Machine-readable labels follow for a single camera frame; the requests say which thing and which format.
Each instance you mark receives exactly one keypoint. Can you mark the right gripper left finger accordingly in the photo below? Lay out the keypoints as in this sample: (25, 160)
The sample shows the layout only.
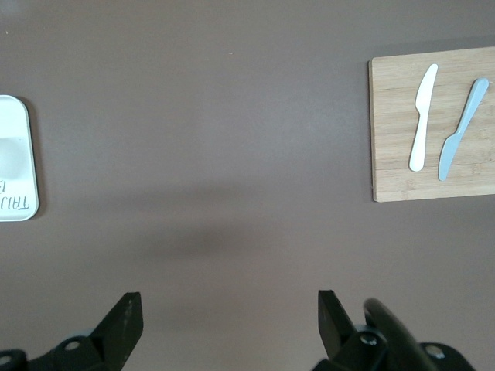
(120, 328)

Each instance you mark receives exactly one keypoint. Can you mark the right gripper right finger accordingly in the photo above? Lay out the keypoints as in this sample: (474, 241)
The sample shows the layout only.
(334, 332)

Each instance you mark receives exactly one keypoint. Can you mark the bamboo cutting board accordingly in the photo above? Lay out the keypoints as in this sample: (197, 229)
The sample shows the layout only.
(390, 181)

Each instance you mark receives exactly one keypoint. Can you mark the grey plastic knife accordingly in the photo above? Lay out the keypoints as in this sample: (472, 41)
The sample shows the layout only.
(450, 148)

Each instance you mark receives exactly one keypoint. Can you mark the white plastic knife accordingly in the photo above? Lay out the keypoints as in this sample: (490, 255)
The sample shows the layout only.
(421, 123)

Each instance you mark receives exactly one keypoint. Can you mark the cream bear print tray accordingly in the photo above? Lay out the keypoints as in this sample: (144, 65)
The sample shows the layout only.
(19, 116)

